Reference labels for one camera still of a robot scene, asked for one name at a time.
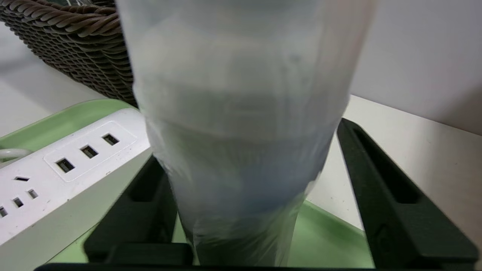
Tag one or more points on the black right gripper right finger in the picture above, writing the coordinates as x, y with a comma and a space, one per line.
399, 226

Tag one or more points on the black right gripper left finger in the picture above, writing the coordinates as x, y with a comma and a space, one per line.
139, 226

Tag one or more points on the clear plastic bottle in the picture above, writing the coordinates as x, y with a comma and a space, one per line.
244, 113

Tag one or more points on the dark brown wicker basket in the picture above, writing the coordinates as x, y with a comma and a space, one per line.
75, 49

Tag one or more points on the white power strip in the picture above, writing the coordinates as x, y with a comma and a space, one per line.
75, 169

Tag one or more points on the light green plastic tray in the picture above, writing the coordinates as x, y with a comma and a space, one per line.
56, 124

